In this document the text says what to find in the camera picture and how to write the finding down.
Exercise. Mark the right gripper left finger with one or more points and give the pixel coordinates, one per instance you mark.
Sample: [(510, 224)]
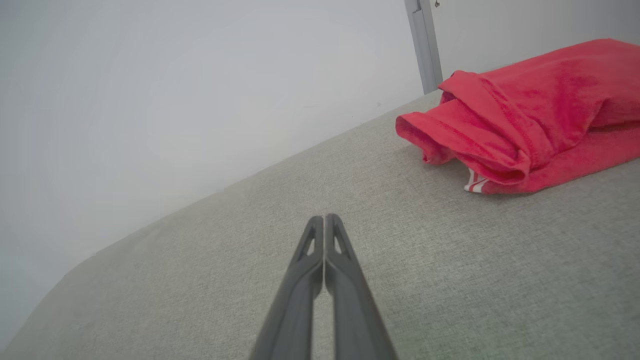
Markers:
[(295, 310)]

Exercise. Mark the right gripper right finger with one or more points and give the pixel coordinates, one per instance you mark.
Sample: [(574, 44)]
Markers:
[(357, 310)]

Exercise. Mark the red white basketball jersey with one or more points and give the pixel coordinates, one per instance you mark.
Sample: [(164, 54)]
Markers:
[(540, 110)]

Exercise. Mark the grey metal frame post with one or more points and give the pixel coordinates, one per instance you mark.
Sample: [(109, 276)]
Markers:
[(425, 45)]

